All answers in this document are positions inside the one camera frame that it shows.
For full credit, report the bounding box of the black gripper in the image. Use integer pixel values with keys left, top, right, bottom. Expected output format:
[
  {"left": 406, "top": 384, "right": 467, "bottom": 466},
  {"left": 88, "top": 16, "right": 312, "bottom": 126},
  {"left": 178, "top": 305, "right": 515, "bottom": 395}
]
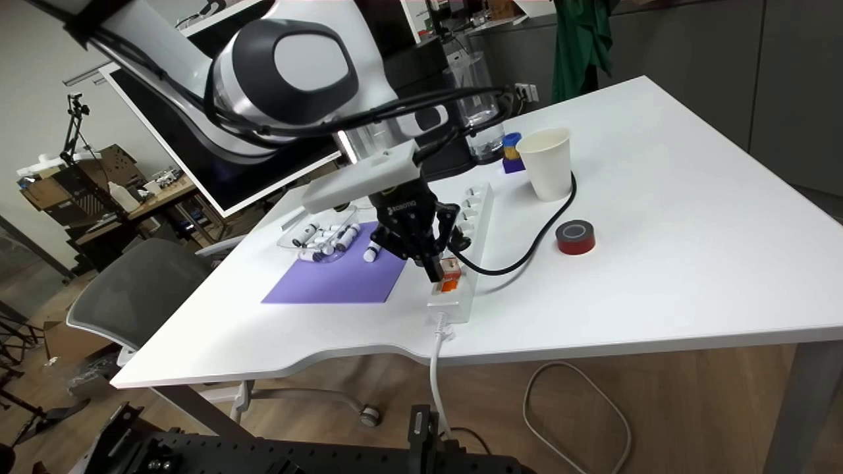
[{"left": 370, "top": 179, "right": 445, "bottom": 282}]

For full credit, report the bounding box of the black plug and cable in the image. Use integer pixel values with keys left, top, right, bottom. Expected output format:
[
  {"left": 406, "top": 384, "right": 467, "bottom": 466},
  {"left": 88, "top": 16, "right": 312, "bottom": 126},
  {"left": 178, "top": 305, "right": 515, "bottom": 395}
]
[{"left": 436, "top": 170, "right": 581, "bottom": 279}]

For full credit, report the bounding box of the white paper cup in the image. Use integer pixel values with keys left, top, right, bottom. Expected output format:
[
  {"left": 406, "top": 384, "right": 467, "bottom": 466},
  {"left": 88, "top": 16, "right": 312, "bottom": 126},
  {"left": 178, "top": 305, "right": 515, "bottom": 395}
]
[{"left": 516, "top": 129, "right": 573, "bottom": 201}]

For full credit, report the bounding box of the white power strip cable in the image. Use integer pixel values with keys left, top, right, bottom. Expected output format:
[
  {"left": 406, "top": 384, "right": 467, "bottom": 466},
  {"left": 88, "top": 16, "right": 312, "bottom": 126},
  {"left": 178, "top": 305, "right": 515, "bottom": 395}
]
[{"left": 424, "top": 312, "right": 465, "bottom": 440}]

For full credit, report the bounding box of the purple paper sheet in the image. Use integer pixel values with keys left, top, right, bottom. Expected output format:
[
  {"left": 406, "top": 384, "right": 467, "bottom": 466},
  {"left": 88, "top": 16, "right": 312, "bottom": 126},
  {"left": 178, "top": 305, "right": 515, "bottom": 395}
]
[{"left": 266, "top": 222, "right": 404, "bottom": 304}]

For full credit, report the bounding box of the white power strip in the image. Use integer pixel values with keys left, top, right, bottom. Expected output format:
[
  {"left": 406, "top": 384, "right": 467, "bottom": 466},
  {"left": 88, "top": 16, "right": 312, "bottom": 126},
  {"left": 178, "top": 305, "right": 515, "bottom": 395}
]
[{"left": 428, "top": 185, "right": 492, "bottom": 324}]

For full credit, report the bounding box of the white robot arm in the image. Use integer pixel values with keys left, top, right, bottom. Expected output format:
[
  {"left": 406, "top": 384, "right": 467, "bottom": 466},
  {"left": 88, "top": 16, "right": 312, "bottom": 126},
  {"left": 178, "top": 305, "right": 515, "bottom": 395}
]
[{"left": 26, "top": 0, "right": 453, "bottom": 282}]

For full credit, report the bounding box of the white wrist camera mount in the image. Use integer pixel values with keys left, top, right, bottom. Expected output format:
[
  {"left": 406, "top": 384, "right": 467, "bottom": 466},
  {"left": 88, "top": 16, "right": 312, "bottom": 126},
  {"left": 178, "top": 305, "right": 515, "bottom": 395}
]
[{"left": 304, "top": 143, "right": 420, "bottom": 214}]

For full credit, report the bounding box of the green cloth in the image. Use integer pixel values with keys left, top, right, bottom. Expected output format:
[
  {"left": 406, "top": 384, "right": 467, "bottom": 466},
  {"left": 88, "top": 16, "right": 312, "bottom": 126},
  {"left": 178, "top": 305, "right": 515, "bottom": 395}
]
[{"left": 553, "top": 0, "right": 619, "bottom": 101}]

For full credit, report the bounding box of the red tape roll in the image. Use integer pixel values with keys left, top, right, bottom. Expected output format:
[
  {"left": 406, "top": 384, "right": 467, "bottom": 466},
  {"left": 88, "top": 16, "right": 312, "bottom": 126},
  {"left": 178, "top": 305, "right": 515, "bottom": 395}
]
[{"left": 557, "top": 220, "right": 595, "bottom": 257}]

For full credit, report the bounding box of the small white bottle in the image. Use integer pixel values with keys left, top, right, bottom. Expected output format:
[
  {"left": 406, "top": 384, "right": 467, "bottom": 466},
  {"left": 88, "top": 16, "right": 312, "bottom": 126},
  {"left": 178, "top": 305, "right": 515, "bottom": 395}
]
[{"left": 365, "top": 242, "right": 382, "bottom": 263}]

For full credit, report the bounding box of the grey office chair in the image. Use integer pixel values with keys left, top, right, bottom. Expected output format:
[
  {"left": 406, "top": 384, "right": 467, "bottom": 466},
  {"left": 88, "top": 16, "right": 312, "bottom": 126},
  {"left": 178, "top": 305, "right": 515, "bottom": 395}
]
[{"left": 66, "top": 237, "right": 212, "bottom": 350}]

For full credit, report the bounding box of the blue small object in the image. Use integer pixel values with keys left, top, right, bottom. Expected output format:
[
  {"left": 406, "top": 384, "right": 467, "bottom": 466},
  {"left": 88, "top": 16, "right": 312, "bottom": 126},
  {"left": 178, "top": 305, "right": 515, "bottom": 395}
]
[{"left": 503, "top": 133, "right": 524, "bottom": 174}]

